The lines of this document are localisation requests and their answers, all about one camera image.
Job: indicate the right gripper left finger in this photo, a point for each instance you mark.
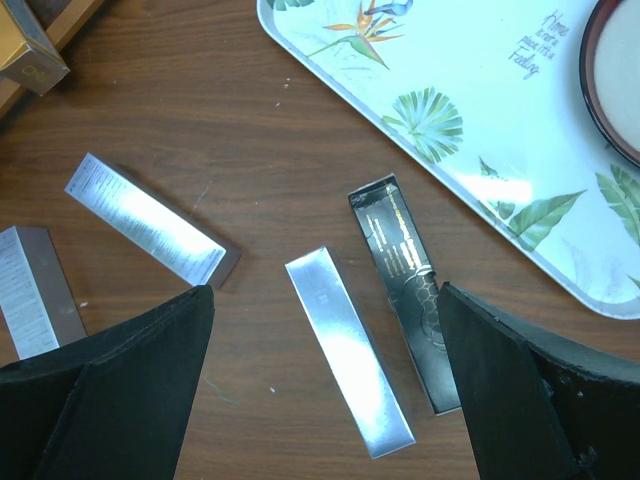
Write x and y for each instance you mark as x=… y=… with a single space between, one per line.
x=113 y=405

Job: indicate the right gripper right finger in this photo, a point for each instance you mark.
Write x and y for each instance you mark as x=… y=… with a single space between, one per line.
x=538 y=405

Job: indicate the silver toothpaste box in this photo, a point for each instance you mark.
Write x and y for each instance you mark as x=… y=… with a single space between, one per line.
x=349 y=352
x=174 y=239
x=36 y=301

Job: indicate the black toothpaste box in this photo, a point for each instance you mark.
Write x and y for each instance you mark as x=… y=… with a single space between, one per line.
x=409 y=279

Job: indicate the white orange R.O toothpaste box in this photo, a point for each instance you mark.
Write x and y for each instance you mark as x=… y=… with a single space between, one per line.
x=28 y=56

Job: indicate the orange wooden shelf rack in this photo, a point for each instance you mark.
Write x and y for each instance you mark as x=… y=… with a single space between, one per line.
x=62 y=21

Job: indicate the floral serving tray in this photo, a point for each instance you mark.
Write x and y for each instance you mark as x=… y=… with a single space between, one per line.
x=486 y=96

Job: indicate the red rimmed beige plate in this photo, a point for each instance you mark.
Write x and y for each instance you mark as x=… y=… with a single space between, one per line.
x=609 y=74

